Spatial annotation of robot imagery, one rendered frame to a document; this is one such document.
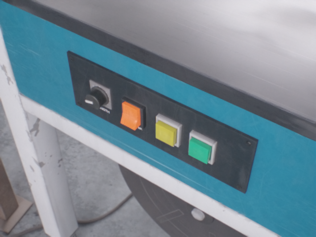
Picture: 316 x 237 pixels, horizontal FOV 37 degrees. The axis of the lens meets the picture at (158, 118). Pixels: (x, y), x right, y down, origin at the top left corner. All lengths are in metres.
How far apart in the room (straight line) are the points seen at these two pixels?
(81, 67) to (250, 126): 0.22
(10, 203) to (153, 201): 0.38
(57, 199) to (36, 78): 0.36
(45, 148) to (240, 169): 0.43
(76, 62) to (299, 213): 0.30
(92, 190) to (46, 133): 0.46
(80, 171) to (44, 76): 0.69
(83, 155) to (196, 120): 0.87
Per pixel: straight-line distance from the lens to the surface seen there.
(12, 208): 1.25
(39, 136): 0.82
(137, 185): 1.04
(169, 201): 1.00
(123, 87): 0.54
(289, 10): 0.56
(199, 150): 0.51
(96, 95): 0.56
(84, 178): 1.30
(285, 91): 0.45
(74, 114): 0.66
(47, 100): 0.69
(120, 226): 1.20
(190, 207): 0.90
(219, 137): 0.49
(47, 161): 0.87
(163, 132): 0.52
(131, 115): 0.54
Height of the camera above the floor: 1.03
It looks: 46 degrees down
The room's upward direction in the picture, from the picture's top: straight up
